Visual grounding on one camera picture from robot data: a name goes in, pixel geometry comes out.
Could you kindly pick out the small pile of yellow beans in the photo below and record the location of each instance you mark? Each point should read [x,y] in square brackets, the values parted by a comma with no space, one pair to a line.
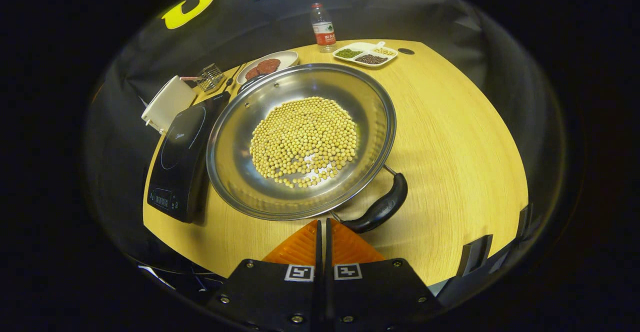
[384,51]

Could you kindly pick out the clear plastic water bottle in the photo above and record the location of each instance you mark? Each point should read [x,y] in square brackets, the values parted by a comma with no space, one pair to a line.
[324,32]

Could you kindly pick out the white divided tray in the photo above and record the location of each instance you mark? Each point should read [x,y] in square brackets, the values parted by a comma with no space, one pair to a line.
[362,47]

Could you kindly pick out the white toaster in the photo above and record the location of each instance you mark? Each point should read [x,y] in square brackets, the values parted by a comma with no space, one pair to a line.
[167,105]

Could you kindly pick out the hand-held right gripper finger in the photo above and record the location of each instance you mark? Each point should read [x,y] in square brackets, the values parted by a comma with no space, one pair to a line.
[328,252]
[318,252]

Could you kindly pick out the stainless steel pot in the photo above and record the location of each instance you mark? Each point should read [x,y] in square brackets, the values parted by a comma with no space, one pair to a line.
[235,142]

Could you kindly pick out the pile of green mung beans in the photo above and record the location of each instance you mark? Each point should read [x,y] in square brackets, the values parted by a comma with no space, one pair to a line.
[348,53]

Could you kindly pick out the raw red meat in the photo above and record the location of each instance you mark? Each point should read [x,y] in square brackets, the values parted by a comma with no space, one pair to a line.
[267,66]

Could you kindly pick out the white oval plate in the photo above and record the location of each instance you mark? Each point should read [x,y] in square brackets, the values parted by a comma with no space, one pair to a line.
[287,60]

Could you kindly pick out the pile of yellow soybeans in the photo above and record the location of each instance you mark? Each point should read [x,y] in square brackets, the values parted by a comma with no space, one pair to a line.
[305,137]

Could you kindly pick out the black induction cooktop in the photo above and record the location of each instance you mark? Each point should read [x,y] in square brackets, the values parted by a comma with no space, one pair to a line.
[180,162]

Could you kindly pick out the pile of dark red beans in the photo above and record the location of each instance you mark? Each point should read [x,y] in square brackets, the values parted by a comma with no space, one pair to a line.
[371,59]

